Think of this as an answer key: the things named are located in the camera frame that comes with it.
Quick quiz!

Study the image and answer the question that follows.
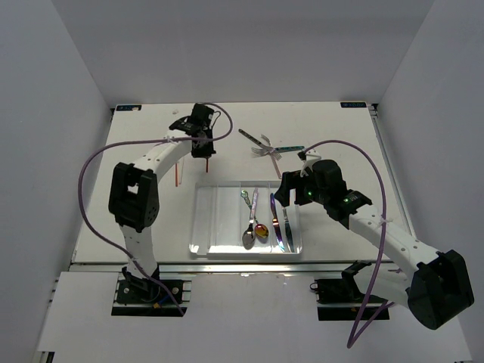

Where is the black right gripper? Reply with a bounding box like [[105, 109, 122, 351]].
[[274, 169, 328, 207]]

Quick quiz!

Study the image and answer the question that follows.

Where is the rainbow iridescent knife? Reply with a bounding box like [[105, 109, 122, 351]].
[[270, 193, 285, 253]]

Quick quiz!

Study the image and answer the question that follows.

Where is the pink handled fork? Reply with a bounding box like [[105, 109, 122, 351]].
[[267, 150, 282, 179]]

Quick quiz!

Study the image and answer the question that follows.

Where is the ornate silver knife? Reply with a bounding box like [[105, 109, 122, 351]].
[[282, 207, 295, 253]]

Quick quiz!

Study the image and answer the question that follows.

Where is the green handled fork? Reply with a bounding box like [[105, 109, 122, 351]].
[[251, 145, 305, 157]]

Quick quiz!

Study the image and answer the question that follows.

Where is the rainbow iridescent spoon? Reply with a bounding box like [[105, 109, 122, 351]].
[[254, 223, 269, 240]]

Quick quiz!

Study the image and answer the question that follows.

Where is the black handled spoon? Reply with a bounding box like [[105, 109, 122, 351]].
[[240, 190, 252, 224]]

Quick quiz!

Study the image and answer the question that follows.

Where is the black handled fork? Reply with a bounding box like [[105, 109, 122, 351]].
[[238, 129, 271, 150]]

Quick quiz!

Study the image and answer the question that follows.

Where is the pink handled spoon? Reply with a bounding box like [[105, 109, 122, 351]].
[[242, 188, 259, 250]]

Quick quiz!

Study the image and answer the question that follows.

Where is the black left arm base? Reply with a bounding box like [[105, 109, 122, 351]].
[[111, 267, 191, 318]]

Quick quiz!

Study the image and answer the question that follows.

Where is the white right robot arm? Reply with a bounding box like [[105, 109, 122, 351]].
[[275, 160, 475, 330]]

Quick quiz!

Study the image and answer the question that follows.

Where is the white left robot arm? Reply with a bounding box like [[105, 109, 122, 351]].
[[108, 104, 216, 302]]

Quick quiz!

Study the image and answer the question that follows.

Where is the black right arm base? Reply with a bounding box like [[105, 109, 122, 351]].
[[309, 261, 371, 321]]

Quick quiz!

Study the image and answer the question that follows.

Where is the blue label sticker left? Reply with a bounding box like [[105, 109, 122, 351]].
[[115, 104, 142, 112]]

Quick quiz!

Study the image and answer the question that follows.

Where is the blue label sticker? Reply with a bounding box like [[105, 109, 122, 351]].
[[115, 104, 142, 112], [340, 101, 367, 108]]

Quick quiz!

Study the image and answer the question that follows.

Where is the white divided cutlery tray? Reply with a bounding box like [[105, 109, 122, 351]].
[[188, 181, 303, 260]]

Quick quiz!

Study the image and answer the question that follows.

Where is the blue label sticker right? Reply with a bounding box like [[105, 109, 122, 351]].
[[340, 101, 367, 108]]

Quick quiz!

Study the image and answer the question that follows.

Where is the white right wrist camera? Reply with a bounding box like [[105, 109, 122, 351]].
[[297, 149, 321, 169]]

